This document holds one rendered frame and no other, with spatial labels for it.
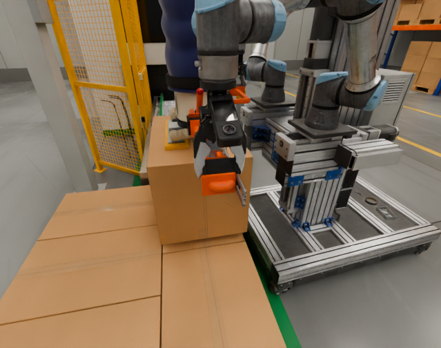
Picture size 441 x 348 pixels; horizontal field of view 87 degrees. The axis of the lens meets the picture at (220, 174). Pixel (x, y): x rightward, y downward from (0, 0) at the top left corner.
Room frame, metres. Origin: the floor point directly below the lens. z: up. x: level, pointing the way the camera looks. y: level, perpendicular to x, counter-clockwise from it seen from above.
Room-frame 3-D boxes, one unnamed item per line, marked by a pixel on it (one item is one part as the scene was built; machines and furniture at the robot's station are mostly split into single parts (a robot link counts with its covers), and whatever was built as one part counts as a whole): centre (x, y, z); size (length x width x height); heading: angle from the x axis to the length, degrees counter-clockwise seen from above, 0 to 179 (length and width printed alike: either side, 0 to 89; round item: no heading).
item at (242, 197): (0.52, -0.03, 1.13); 0.31 x 0.03 x 0.05; 10
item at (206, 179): (0.46, 0.01, 1.13); 0.08 x 0.07 x 0.05; 10
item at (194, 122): (0.80, 0.07, 1.13); 0.10 x 0.08 x 0.06; 100
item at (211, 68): (0.48, 0.01, 1.35); 0.08 x 0.08 x 0.05
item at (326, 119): (1.06, -0.48, 1.09); 0.15 x 0.15 x 0.10
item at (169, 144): (1.03, 0.21, 1.02); 0.34 x 0.10 x 0.05; 10
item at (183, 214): (1.06, 0.13, 0.80); 0.60 x 0.40 x 0.40; 12
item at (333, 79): (1.06, -0.48, 1.20); 0.13 x 0.12 x 0.14; 40
